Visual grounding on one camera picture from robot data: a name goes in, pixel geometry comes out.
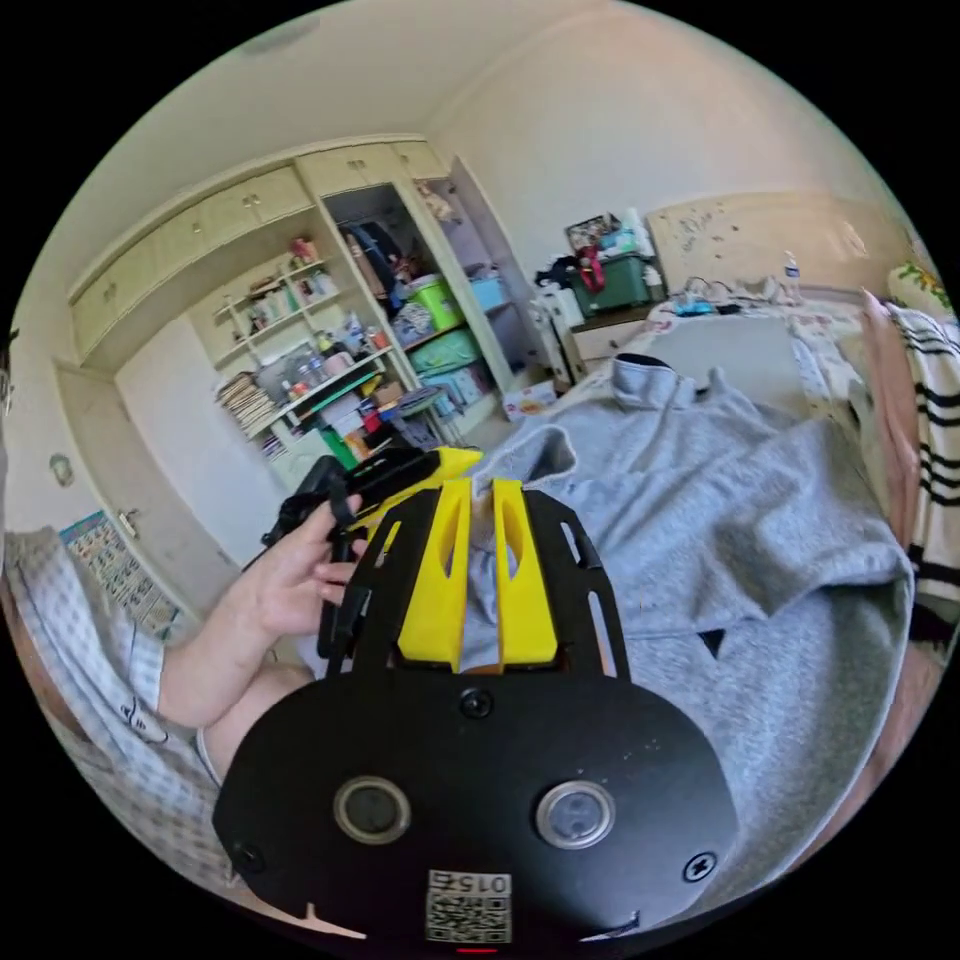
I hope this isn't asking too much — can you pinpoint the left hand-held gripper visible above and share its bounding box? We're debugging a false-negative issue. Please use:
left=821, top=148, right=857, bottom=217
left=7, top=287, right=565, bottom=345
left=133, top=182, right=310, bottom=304
left=260, top=446, right=486, bottom=565

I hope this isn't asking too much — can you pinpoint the white carton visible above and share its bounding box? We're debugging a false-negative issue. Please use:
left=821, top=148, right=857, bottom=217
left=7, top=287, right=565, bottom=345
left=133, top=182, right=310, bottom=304
left=500, top=380, right=561, bottom=423

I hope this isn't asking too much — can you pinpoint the person's left forearm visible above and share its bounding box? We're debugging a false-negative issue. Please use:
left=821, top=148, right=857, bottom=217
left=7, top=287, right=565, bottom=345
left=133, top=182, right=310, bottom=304
left=155, top=622, right=318, bottom=730

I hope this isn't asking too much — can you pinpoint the person's left hand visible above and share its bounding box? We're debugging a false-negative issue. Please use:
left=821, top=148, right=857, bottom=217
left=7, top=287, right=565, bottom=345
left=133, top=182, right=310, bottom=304
left=241, top=498, right=370, bottom=648

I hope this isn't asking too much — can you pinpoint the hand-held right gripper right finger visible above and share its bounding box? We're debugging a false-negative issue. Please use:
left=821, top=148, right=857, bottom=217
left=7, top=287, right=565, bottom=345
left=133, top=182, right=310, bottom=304
left=491, top=476, right=561, bottom=669

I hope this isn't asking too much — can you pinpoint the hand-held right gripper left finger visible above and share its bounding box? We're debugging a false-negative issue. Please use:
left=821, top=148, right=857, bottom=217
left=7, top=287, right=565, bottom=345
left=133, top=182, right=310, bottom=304
left=396, top=476, right=474, bottom=673

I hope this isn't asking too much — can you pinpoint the pile of clothes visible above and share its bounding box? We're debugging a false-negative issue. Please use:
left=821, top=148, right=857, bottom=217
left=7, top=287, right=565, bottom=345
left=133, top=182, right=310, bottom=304
left=857, top=287, right=960, bottom=650

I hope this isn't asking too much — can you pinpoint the person's body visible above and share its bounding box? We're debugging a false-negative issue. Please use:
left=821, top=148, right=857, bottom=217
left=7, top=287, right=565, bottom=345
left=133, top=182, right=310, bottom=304
left=0, top=524, right=316, bottom=901

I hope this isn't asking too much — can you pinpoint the bed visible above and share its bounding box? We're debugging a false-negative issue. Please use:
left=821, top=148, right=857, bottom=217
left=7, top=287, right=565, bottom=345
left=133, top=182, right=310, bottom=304
left=569, top=191, right=960, bottom=864

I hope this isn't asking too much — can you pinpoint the cream cupboard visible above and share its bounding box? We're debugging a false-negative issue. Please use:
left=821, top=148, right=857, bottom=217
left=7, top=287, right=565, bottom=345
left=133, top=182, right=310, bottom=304
left=65, top=133, right=560, bottom=496

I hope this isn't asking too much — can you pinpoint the gray sweatshirt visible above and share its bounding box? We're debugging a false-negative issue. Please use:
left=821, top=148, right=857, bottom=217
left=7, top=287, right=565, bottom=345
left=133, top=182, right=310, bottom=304
left=296, top=353, right=918, bottom=913

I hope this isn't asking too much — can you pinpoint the green storage box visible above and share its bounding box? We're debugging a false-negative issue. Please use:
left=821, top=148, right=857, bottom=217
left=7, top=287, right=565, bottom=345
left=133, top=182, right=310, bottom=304
left=535, top=209, right=667, bottom=320

